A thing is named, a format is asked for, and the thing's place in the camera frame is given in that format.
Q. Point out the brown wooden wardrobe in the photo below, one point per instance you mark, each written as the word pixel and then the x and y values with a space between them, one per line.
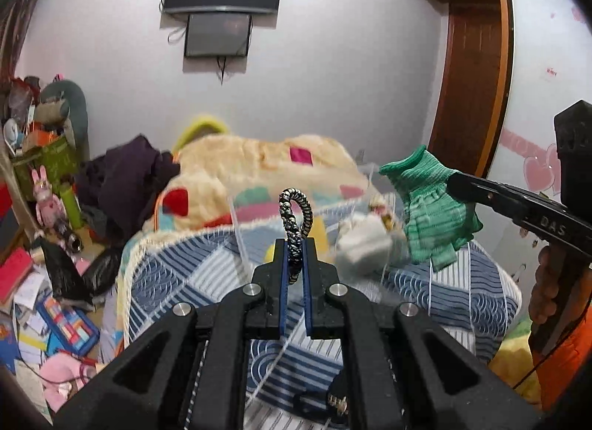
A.
pixel 471 64

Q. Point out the dark purple clothes pile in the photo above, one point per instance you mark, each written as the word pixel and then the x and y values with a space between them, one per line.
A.
pixel 127 180

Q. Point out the small colourful packet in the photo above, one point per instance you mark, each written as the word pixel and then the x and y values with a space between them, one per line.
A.
pixel 382 213

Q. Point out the green paper bag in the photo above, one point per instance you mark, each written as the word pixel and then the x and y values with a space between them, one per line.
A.
pixel 46 159

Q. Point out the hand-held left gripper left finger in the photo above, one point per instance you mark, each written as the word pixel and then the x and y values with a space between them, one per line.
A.
pixel 283 293

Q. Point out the white folded cloth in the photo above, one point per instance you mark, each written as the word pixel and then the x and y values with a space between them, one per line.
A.
pixel 365 245

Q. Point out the grey-green plush toy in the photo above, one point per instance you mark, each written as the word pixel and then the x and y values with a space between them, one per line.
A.
pixel 74 101

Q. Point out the red book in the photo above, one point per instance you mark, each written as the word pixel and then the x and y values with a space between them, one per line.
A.
pixel 15 272

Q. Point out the green knit glove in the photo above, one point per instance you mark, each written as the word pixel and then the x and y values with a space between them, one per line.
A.
pixel 428 208

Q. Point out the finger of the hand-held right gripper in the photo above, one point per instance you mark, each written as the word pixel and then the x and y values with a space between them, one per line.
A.
pixel 485 196

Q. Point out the green bottle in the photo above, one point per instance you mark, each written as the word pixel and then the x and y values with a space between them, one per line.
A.
pixel 71 208

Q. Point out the dried reed bundle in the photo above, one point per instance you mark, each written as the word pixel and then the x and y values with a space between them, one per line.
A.
pixel 23 9

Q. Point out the small black wall monitor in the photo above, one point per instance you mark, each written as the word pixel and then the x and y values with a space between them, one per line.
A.
pixel 218 35

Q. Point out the person's right hand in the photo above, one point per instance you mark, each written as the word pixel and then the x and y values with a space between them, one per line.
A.
pixel 542 289

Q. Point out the white door with pink hearts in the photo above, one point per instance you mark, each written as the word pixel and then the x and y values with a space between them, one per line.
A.
pixel 536 87

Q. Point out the pink bunny doll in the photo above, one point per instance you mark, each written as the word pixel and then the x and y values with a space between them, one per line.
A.
pixel 46 198

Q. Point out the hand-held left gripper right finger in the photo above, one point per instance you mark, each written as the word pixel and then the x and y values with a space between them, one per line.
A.
pixel 307 293

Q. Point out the clear plastic box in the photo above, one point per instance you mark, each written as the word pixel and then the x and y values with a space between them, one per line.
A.
pixel 351 222

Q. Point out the beige fleece blanket coloured squares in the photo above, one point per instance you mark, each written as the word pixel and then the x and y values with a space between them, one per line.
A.
pixel 259 166

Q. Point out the yellow-green plush cloth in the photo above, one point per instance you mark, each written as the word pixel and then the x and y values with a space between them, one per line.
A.
pixel 203 127

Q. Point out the yellow-green blanket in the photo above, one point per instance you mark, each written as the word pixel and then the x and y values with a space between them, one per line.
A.
pixel 513 360

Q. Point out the black plastic bag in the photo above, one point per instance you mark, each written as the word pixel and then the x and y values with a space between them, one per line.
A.
pixel 64 272

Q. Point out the person's right forearm orange sleeve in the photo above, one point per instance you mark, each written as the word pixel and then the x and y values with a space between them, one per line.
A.
pixel 566 370

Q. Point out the blue patterned box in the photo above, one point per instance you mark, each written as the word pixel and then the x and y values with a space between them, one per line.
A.
pixel 69 328

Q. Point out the blue striped bed quilt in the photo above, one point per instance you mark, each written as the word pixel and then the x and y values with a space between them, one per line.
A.
pixel 194 272

